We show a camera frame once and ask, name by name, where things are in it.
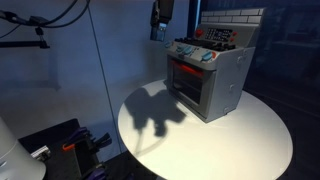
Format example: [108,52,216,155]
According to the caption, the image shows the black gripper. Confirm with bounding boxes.
[149,0,175,42]

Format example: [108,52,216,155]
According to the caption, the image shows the grey toy stove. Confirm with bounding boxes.
[164,7,266,124]

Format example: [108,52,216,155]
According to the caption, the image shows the black equipment with orange part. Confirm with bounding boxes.
[18,118,103,180]

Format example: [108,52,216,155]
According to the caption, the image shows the small silver metal block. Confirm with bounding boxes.
[30,145,52,162]

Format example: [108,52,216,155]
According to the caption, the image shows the white rounded base housing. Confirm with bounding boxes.
[0,116,47,180]

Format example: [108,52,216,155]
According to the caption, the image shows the oven door with red handle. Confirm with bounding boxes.
[166,54,218,120]

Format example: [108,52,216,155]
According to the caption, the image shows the thick black hanging cable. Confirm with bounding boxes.
[41,0,80,26]
[43,0,92,30]

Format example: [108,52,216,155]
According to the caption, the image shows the black camera on stand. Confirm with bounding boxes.
[27,15,50,28]

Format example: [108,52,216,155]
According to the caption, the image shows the dark handled pliers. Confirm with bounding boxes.
[92,132,113,148]

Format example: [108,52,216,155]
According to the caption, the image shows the purple handled pliers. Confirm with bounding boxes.
[82,165,108,180]
[65,126,92,145]

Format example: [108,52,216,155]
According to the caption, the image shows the orange handled tool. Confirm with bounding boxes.
[61,142,77,152]

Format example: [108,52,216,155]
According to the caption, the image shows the thin black camera cable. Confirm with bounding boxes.
[0,23,22,40]

